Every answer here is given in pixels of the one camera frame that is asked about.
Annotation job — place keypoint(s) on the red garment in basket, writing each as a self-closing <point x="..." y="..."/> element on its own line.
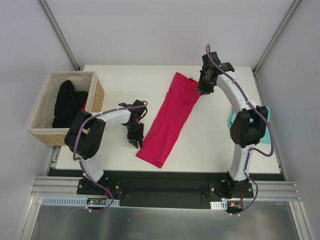
<point x="84" y="105"/>

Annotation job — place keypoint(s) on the left aluminium corner post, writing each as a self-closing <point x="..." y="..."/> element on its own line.
<point x="59" y="34"/>

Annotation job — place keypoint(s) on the teal folded t shirt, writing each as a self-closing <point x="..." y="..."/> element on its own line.
<point x="266" y="139"/>

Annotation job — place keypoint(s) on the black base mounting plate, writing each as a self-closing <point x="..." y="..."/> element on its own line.
<point x="151" y="189"/>

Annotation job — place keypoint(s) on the right white cable duct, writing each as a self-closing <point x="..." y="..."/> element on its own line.
<point x="219" y="205"/>

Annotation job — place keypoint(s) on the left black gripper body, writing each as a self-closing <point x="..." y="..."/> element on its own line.
<point x="135" y="133"/>

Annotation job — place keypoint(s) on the aluminium corner post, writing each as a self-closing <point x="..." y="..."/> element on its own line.
<point x="59" y="34"/>
<point x="277" y="34"/>

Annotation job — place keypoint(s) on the wicker basket with liner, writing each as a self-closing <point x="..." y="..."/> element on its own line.
<point x="43" y="116"/>

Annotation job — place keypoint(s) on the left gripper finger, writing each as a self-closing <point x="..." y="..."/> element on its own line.
<point x="134" y="143"/>
<point x="140" y="143"/>

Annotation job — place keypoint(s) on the black garment in basket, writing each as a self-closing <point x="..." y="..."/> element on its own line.
<point x="68" y="104"/>

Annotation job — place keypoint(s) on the left white cable duct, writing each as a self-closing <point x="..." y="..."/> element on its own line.
<point x="79" y="201"/>

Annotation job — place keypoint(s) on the white cable duct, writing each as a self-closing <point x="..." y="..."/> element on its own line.
<point x="219" y="205"/>
<point x="79" y="201"/>

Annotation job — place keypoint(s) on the right aluminium corner post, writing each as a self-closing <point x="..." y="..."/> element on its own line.
<point x="277" y="34"/>

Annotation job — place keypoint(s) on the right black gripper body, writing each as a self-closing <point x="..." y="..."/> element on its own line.
<point x="204" y="85"/>

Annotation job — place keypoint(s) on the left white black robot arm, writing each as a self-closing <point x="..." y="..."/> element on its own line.
<point x="85" y="134"/>

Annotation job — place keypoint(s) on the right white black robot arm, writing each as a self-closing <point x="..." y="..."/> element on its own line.
<point x="248" y="127"/>

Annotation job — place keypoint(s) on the aluminium frame rail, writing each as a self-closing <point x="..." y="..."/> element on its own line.
<point x="286" y="191"/>

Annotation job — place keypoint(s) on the pink t shirt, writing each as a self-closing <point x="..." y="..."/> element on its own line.
<point x="178" y="104"/>

